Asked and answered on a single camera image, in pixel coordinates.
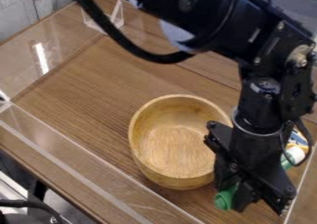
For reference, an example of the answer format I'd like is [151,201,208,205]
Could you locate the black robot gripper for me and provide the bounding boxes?
[204,112,296,215]

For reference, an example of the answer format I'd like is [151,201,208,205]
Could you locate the green Expo marker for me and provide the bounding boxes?
[214,143,308,211]

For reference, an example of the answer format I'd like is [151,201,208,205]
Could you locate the brown wooden bowl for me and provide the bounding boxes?
[127,94,231,191]

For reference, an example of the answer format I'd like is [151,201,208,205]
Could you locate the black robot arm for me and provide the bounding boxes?
[76,0,317,214]

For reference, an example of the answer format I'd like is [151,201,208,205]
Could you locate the yellow blue fish toy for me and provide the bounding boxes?
[286,130,308,153]

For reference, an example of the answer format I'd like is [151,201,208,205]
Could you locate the black table leg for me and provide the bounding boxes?
[32,180,46,201]

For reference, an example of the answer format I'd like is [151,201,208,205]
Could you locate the clear acrylic tray wall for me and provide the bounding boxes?
[0,0,317,224]

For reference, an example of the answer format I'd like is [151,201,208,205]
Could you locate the black cable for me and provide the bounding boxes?
[0,199,62,224]

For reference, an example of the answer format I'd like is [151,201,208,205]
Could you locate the clear acrylic corner bracket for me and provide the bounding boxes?
[81,0,124,34]

